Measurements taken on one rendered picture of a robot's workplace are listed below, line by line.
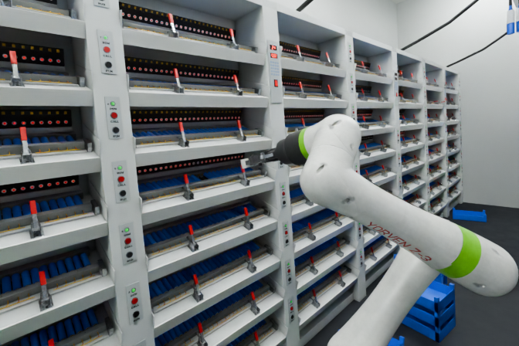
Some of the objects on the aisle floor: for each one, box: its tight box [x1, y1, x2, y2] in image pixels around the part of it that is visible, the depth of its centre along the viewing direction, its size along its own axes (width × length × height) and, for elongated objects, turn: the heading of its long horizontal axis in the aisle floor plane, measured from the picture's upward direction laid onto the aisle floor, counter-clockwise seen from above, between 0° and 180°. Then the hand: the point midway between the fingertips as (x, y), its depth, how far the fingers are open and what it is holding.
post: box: [235, 0, 300, 346], centre depth 139 cm, size 20×9×174 cm
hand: (249, 162), depth 93 cm, fingers closed
